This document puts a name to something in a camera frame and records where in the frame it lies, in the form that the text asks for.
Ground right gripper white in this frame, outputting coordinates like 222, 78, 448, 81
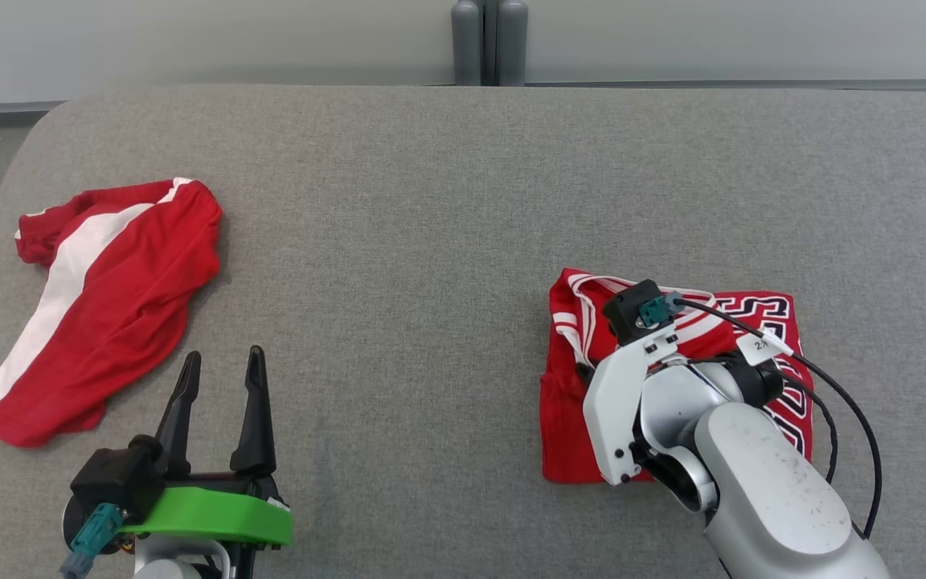
583, 326, 682, 487

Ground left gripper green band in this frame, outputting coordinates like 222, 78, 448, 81
121, 346, 293, 549

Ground red jersey with lettering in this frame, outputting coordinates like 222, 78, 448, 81
540, 268, 815, 485

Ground red shorts with white stripe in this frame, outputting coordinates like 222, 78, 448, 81
0, 178, 223, 448

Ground white cable label tag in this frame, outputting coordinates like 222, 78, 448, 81
735, 330, 795, 367

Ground thin black cable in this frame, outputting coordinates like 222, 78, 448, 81
676, 296, 883, 540
781, 372, 840, 485

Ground grey post pair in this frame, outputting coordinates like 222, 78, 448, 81
451, 0, 530, 87

